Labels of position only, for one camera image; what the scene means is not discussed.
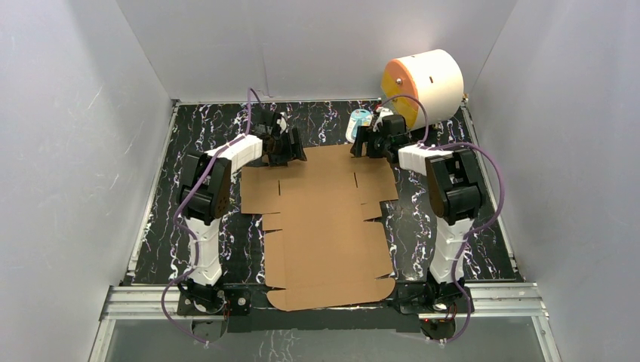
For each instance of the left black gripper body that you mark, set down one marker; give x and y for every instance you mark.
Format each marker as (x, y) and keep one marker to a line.
(286, 148)

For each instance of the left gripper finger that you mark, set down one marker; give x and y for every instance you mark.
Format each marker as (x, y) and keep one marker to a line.
(295, 145)
(278, 154)

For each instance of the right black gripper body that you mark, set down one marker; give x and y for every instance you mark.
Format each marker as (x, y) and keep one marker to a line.
(386, 146)

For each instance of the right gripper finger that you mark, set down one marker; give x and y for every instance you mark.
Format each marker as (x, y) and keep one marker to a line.
(363, 135)
(376, 146)

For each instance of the brown cardboard box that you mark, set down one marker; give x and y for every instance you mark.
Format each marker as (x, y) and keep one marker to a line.
(324, 244)

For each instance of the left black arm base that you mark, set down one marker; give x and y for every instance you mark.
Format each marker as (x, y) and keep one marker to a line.
(210, 308)

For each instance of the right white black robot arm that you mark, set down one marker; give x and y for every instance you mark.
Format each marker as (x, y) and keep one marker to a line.
(455, 195)

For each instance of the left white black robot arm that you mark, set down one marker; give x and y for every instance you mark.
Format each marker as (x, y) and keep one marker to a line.
(204, 195)

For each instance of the light blue packaged tool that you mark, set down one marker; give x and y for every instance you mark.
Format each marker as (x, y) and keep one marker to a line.
(359, 117)

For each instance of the white cylindrical drum orange face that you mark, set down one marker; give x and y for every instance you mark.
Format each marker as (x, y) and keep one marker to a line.
(430, 86)

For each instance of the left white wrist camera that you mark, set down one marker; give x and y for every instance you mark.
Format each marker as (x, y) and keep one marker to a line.
(281, 121)

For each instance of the aluminium frame rail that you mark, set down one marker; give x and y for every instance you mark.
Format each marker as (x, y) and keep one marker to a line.
(252, 322)

